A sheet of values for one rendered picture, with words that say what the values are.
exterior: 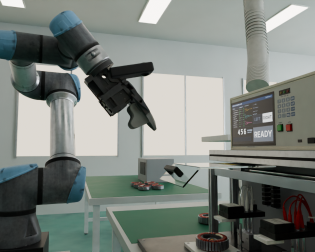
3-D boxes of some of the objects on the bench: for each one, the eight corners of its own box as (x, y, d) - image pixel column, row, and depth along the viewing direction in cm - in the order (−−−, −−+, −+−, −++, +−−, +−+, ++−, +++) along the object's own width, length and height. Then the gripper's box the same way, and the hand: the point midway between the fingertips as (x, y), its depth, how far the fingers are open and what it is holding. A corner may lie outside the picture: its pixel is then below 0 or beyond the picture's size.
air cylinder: (248, 251, 100) (248, 234, 100) (237, 244, 107) (236, 228, 107) (261, 249, 101) (261, 233, 102) (249, 243, 108) (248, 227, 109)
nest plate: (201, 261, 91) (201, 257, 91) (184, 245, 105) (183, 242, 105) (243, 256, 95) (243, 252, 95) (221, 242, 109) (221, 238, 109)
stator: (206, 254, 93) (206, 242, 93) (190, 244, 103) (189, 233, 104) (235, 250, 97) (235, 238, 97) (216, 240, 107) (216, 230, 108)
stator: (196, 219, 152) (196, 212, 153) (218, 219, 152) (218, 212, 152) (199, 225, 141) (199, 217, 141) (222, 225, 141) (222, 217, 141)
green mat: (131, 243, 114) (131, 243, 114) (112, 211, 173) (112, 211, 173) (324, 226, 140) (324, 225, 140) (250, 203, 199) (250, 203, 199)
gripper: (82, 83, 76) (133, 146, 79) (83, 75, 68) (140, 145, 70) (108, 65, 79) (156, 126, 81) (112, 54, 70) (166, 123, 72)
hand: (154, 124), depth 76 cm, fingers closed
